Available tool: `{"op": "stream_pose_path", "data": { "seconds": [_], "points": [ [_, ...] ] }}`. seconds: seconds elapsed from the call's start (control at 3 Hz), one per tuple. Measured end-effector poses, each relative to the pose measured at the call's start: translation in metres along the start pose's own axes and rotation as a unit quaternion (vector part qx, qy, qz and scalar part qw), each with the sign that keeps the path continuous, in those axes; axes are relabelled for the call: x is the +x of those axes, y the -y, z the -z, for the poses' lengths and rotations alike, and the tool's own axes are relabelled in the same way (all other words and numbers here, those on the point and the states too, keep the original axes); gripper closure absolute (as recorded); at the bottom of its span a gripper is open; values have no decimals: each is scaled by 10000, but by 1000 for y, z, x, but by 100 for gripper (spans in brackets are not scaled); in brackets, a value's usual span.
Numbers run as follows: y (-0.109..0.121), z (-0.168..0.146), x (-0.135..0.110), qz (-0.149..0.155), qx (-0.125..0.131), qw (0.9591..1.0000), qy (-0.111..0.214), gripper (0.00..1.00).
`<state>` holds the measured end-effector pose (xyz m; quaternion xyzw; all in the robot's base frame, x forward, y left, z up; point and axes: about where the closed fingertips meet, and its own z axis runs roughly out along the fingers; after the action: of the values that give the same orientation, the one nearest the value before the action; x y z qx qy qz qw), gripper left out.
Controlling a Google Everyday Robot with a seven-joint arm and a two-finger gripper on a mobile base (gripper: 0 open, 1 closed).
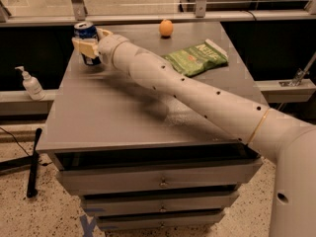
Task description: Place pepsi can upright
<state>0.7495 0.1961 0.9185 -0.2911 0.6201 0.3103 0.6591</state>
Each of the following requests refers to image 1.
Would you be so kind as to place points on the white pump bottle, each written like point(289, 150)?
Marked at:
point(31, 84)

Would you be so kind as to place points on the bottom grey drawer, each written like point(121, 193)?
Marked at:
point(159, 219)

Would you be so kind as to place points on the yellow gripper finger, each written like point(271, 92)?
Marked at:
point(88, 47)
point(103, 33)

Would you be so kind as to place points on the middle grey drawer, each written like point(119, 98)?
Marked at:
point(165, 201)

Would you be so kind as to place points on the black stand leg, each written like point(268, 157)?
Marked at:
point(31, 190)

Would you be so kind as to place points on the blue tape cross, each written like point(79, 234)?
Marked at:
point(87, 226)

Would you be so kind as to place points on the green chip bag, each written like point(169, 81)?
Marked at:
point(196, 59)

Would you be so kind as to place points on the grey drawer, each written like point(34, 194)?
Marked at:
point(159, 219)
point(165, 201)
point(112, 181)

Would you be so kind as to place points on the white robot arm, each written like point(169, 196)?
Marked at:
point(288, 142)

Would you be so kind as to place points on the orange fruit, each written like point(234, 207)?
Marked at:
point(166, 28)

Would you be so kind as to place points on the grey drawer cabinet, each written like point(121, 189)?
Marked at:
point(101, 119)

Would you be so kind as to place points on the top grey drawer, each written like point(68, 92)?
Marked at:
point(112, 181)

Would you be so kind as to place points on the blue pepsi can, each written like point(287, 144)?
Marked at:
point(87, 30)

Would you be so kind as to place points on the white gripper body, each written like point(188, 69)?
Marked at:
point(107, 47)

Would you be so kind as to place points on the metal window bracket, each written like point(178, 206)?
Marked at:
point(300, 73)

